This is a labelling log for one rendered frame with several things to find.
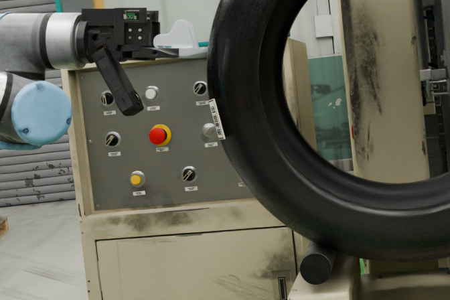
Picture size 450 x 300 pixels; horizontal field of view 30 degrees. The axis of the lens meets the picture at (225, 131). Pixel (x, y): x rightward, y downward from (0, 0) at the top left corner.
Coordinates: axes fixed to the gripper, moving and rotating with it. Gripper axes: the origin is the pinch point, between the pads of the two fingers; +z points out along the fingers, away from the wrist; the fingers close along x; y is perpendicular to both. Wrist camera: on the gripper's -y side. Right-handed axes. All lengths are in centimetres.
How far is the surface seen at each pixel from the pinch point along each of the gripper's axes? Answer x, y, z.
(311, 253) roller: -9.6, -28.3, 17.9
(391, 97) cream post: 26.5, -7.0, 28.7
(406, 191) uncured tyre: 15.2, -22.5, 31.6
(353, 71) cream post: 26.4, -2.3, 21.8
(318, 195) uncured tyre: -11.7, -19.5, 18.9
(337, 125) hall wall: 890, -71, -32
